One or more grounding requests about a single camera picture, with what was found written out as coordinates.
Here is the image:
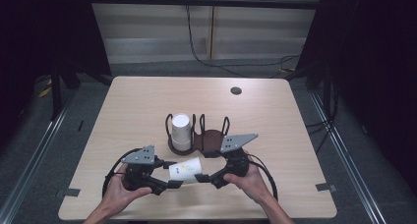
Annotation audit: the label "black metal stand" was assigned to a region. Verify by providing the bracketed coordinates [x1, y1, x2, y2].
[49, 61, 64, 122]

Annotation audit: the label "grey tape piece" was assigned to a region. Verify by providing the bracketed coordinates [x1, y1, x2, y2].
[54, 187, 82, 198]
[315, 182, 338, 194]

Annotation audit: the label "black horizontal bar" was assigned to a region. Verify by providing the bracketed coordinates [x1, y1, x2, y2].
[88, 0, 324, 11]

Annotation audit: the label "metal floor rail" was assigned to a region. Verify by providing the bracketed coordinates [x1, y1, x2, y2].
[0, 95, 75, 224]
[309, 91, 389, 224]

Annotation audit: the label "person's right hand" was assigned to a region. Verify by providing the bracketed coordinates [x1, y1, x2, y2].
[223, 149, 273, 206]

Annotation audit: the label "dark brown cup holder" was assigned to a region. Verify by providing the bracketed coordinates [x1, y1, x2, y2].
[164, 112, 231, 158]

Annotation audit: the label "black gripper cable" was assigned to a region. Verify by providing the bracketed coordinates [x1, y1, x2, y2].
[101, 147, 143, 199]
[245, 152, 280, 202]

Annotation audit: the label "black curtain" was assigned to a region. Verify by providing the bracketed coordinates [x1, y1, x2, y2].
[296, 0, 417, 186]
[0, 0, 112, 146]

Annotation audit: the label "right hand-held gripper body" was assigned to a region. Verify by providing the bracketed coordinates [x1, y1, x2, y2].
[208, 133, 260, 190]

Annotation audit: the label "person's left hand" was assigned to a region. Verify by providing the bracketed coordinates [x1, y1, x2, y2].
[103, 162, 153, 216]

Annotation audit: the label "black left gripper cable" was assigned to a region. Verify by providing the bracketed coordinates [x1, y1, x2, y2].
[101, 147, 143, 199]

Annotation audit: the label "black hanging wall cable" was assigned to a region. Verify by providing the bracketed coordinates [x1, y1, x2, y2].
[184, 4, 301, 80]

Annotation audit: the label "printed white paper cup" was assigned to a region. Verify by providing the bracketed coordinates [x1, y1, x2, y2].
[167, 156, 204, 185]

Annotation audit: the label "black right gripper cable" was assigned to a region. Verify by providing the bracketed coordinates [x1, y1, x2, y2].
[245, 152, 280, 202]

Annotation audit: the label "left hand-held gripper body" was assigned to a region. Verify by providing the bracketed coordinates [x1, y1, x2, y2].
[120, 143, 170, 196]

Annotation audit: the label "black floor cables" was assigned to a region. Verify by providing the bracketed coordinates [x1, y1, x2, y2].
[305, 76, 340, 154]

